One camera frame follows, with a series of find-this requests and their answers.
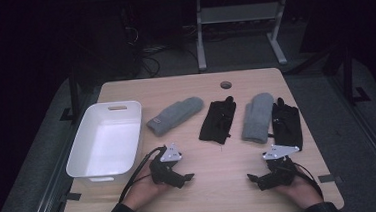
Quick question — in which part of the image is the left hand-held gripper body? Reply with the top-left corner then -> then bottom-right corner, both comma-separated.
148,141 -> 186,190

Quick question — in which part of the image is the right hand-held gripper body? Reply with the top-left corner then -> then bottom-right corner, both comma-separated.
262,142 -> 303,189

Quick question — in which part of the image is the black glove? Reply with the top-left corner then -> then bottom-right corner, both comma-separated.
265,95 -> 304,154
195,95 -> 240,147

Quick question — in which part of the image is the plain grey mitten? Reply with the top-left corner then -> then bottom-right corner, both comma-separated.
238,91 -> 278,146

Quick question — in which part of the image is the grey mitten with label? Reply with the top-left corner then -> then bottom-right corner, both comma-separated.
143,95 -> 207,138

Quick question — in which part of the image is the white plastic bin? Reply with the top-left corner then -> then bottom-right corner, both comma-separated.
61,99 -> 148,189

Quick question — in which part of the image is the person's left hand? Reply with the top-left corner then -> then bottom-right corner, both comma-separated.
119,161 -> 171,212

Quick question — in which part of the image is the person's right hand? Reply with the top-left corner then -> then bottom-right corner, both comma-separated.
274,173 -> 324,212

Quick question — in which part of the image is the grey tape strip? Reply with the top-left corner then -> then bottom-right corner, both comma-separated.
65,192 -> 82,202
317,173 -> 344,185

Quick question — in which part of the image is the black stand leg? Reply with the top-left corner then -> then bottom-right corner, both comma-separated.
56,64 -> 85,124
338,39 -> 372,106

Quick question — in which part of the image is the grey metal stand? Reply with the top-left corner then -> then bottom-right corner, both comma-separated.
192,0 -> 294,72

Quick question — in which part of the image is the left hand-held gripper black cable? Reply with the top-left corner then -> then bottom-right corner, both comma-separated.
114,145 -> 170,204

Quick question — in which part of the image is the hand-held gripper black cable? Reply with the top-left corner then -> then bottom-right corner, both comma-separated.
293,160 -> 325,202
114,145 -> 170,204

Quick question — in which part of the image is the right hand-held gripper black cable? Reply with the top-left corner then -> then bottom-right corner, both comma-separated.
293,160 -> 325,202

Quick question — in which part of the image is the bundle of floor cables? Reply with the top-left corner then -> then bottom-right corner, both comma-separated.
120,1 -> 202,79

